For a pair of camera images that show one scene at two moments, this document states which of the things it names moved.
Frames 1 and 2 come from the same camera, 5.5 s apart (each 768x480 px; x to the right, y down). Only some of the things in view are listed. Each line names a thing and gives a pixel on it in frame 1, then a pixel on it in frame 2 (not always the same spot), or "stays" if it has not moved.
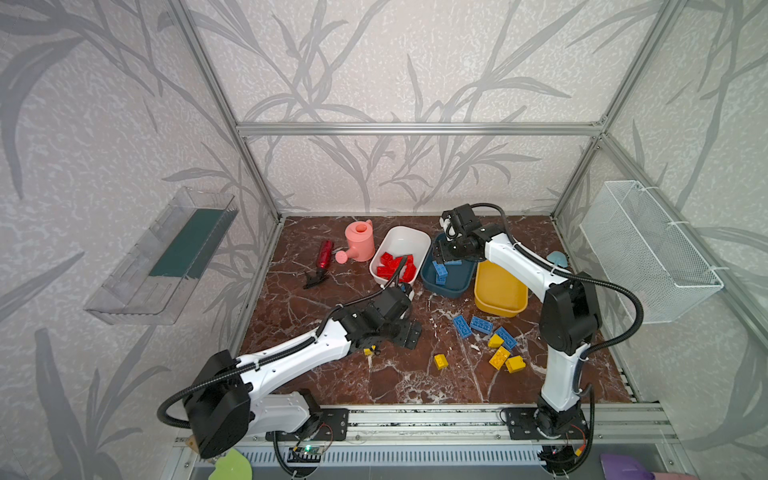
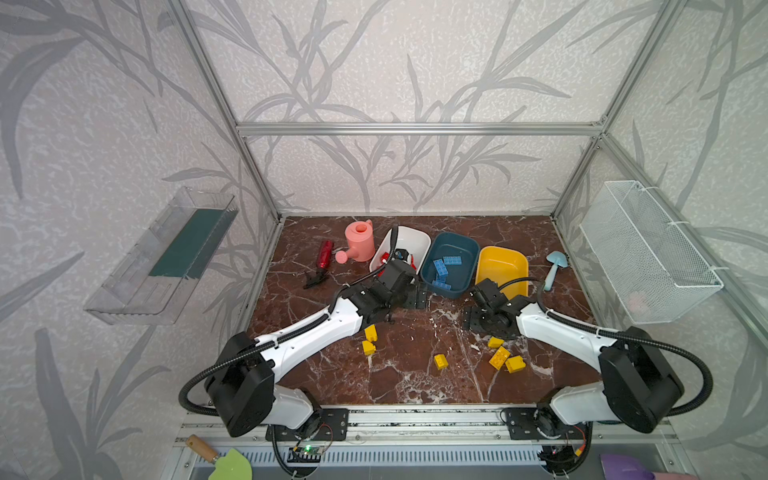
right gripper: (453, 248) -> (477, 318)
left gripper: (405, 334) -> (411, 294)
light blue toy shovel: (558, 257) stays
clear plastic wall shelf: (165, 270) stays
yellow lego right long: (499, 358) stays
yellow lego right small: (495, 341) stays
